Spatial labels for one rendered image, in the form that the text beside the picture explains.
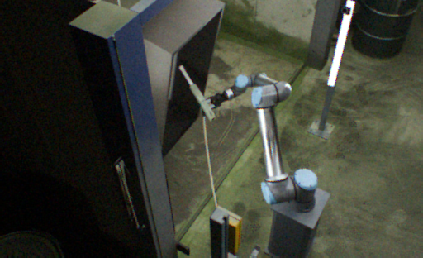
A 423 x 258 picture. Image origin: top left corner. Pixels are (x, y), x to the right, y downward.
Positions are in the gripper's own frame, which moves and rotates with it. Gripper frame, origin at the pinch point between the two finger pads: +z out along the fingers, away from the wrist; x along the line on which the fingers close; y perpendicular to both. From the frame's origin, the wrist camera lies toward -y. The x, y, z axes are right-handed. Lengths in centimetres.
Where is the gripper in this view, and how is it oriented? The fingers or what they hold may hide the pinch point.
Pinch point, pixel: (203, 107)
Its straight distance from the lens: 327.9
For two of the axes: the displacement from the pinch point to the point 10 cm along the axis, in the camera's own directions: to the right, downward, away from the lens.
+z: -8.5, 4.7, -2.4
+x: -5.2, -8.2, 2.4
